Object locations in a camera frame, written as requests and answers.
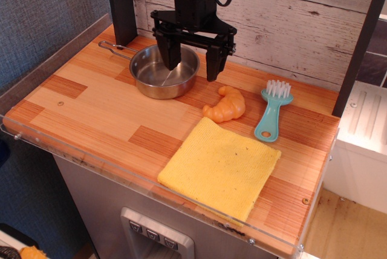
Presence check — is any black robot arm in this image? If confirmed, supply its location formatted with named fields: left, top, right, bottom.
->
left=151, top=0, right=237, bottom=82

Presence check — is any teal scrub brush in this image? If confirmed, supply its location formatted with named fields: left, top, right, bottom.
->
left=255, top=80, right=293, bottom=143

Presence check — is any yellow cloth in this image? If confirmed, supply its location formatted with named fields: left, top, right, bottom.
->
left=157, top=117, right=281, bottom=226

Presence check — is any grey metal cabinet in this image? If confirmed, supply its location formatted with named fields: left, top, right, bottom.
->
left=54, top=156, right=275, bottom=258

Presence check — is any orange object bottom left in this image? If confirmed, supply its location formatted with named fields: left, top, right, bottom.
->
left=19, top=246, right=48, bottom=259

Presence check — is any dark right shelf post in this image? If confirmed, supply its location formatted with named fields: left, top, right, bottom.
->
left=332, top=0, right=385, bottom=117

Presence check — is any stainless steel pot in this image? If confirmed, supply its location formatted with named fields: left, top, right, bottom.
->
left=99, top=41, right=200, bottom=100

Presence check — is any clear acrylic front guard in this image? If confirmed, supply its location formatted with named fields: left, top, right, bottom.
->
left=3, top=117, right=331, bottom=258

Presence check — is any silver control panel with buttons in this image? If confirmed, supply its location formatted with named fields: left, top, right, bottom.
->
left=120, top=207, right=195, bottom=259

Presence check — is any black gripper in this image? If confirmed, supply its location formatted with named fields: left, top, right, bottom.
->
left=151, top=0, right=236, bottom=82

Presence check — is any white drawer unit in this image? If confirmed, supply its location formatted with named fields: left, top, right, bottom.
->
left=324, top=82, right=386, bottom=212

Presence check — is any dark left shelf post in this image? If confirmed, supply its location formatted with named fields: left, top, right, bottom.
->
left=109, top=0, right=137, bottom=46

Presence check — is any dark shelf post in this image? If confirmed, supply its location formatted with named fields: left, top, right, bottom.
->
left=109, top=0, right=137, bottom=46
left=332, top=0, right=385, bottom=117

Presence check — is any orange plastic croissant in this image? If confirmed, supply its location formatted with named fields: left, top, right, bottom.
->
left=202, top=86, right=246, bottom=123

